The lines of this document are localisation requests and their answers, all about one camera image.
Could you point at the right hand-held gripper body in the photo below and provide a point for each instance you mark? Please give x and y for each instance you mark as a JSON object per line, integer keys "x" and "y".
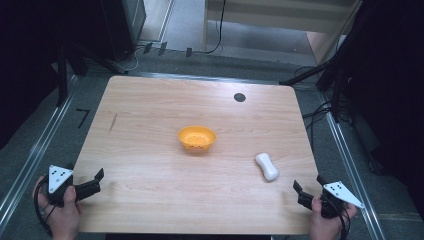
{"x": 335, "y": 196}

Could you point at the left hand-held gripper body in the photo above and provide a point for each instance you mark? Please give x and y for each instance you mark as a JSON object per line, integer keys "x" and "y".
{"x": 57, "y": 178}

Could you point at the person's right hand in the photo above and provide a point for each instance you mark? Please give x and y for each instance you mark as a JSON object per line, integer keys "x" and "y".
{"x": 325, "y": 226}

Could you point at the person's left hand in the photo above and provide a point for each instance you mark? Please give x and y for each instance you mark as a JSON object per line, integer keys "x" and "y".
{"x": 63, "y": 220}

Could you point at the white bone-shaped bottle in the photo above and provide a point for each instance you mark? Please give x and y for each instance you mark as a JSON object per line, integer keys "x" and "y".
{"x": 267, "y": 166}

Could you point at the black metal stand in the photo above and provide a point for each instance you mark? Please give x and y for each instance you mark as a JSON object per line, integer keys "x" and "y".
{"x": 62, "y": 76}
{"x": 336, "y": 86}

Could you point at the orange plastic bowl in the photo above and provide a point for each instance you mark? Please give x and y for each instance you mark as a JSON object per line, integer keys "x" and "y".
{"x": 196, "y": 137}

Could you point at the dark round table grommet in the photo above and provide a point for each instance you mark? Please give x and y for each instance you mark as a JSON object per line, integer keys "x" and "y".
{"x": 239, "y": 97}

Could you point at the dark cabinet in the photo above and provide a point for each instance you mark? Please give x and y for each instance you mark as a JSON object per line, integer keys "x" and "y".
{"x": 120, "y": 23}

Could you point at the light wooden shelf unit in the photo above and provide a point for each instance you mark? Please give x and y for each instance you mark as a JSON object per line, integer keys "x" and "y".
{"x": 266, "y": 16}

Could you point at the aluminium floor rail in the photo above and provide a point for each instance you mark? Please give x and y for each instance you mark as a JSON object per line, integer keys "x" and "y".
{"x": 353, "y": 166}
{"x": 30, "y": 160}

